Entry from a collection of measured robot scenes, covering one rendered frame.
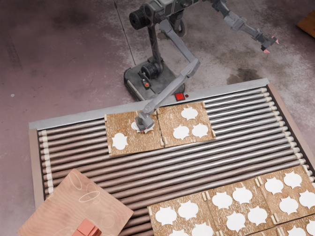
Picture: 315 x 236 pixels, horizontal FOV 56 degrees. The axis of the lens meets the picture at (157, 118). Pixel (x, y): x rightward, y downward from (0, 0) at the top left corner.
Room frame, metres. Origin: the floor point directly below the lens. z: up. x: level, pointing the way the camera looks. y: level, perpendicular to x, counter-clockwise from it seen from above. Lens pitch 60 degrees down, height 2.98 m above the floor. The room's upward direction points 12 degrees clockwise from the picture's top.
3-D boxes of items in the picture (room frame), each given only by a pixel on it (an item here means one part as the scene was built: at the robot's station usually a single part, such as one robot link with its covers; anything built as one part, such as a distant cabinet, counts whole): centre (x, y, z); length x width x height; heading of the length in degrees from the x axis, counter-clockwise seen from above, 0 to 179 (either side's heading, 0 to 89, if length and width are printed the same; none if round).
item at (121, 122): (1.02, 0.16, 0.93); 0.41 x 0.35 x 0.02; 112
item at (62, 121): (1.34, 0.01, 0.89); 2.08 x 0.08 x 0.06; 117
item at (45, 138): (1.23, -0.05, 0.90); 1.95 x 0.05 x 0.05; 117
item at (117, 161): (0.97, -0.18, 0.90); 1.95 x 0.05 x 0.05; 117
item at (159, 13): (1.71, 0.13, 1.45); 0.09 x 0.08 x 0.12; 137
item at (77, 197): (0.27, 0.35, 1.03); 0.50 x 0.50 x 0.02; 66
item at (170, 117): (1.18, -0.22, 0.93); 0.41 x 0.35 x 0.02; 113
